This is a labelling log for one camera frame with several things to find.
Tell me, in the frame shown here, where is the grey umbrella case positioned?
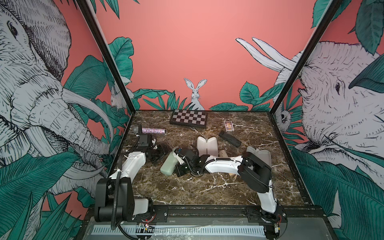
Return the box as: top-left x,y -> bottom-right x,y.
246,146 -> 272,167
160,147 -> 179,176

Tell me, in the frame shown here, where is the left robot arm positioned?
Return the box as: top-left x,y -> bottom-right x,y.
94,134 -> 171,230

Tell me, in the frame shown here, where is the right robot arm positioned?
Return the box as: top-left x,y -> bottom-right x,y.
170,147 -> 285,225

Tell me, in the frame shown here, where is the middle open white umbrella case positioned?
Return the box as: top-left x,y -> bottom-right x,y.
197,137 -> 219,157

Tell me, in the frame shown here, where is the beige folded umbrella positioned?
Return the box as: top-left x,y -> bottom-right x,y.
219,150 -> 237,181

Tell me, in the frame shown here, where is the black folded umbrella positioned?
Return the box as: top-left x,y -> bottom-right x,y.
219,131 -> 242,148

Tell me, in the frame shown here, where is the glitter purple microphone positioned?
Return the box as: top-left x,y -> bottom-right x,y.
133,126 -> 166,134

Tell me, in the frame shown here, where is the folding chessboard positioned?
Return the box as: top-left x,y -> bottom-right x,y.
170,110 -> 208,129

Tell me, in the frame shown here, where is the playing card box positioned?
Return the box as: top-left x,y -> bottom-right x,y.
224,121 -> 235,132

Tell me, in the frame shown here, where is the white slotted cable duct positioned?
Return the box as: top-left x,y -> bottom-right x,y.
90,224 -> 266,237

